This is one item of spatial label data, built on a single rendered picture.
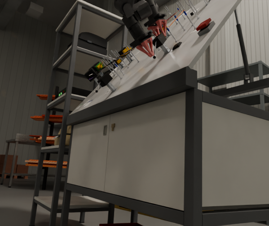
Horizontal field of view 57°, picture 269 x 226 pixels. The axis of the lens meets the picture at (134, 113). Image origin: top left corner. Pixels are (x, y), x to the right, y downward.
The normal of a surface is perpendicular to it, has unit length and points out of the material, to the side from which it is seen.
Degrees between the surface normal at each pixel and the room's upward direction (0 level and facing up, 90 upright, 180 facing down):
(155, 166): 90
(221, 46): 90
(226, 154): 90
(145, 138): 90
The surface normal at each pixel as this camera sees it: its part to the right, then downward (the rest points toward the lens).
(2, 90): 0.65, -0.13
